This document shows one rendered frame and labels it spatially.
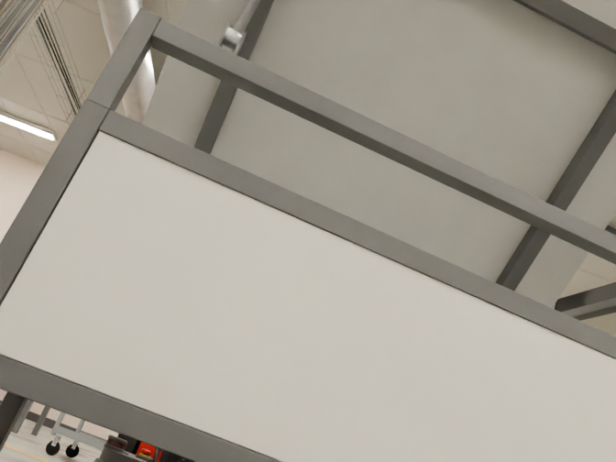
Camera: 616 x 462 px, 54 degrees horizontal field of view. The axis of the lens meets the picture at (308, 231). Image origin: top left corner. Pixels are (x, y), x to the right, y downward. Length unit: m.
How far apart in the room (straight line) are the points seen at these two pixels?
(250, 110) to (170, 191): 0.57
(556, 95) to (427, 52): 0.33
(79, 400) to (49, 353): 0.08
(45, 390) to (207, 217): 0.34
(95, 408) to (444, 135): 1.02
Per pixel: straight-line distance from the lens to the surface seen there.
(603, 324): 1.87
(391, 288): 1.01
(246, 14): 1.18
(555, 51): 1.58
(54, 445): 4.88
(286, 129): 1.50
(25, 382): 0.92
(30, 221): 0.96
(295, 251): 0.97
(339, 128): 1.10
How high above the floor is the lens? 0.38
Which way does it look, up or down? 22 degrees up
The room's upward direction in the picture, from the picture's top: 21 degrees clockwise
